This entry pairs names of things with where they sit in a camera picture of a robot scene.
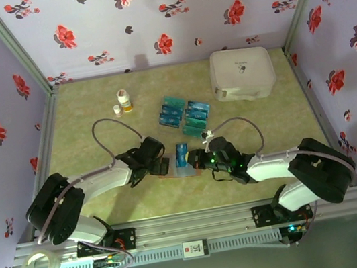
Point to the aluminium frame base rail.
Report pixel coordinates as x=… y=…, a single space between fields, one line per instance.
x=192 y=222

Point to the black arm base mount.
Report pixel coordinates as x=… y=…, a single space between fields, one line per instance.
x=263 y=216
x=127 y=239

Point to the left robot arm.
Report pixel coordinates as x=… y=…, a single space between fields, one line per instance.
x=98 y=182

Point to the aluminium frame post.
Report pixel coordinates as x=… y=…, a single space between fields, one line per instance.
x=17 y=47
x=303 y=2

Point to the blue VIP card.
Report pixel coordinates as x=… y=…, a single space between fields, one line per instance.
x=170 y=109
x=182 y=155
x=199 y=104
x=169 y=120
x=197 y=113

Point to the small white pill bottle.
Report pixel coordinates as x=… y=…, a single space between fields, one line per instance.
x=118 y=111

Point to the small circuit board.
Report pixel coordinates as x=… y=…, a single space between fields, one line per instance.
x=109 y=262
x=297 y=229

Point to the white zip medicine pouch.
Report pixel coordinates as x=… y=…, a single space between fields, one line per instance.
x=242 y=73

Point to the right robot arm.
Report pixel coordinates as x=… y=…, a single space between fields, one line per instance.
x=272 y=166

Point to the group of teal packets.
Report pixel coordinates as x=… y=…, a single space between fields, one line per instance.
x=169 y=129

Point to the aluminium side rail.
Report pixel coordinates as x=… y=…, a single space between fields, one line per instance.
x=48 y=120
x=305 y=86

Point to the white label tag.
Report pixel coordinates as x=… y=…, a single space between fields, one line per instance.
x=195 y=249

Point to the large white pill bottle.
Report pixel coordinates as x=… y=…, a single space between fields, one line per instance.
x=124 y=101

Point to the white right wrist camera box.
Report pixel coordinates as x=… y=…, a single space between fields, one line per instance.
x=208 y=136

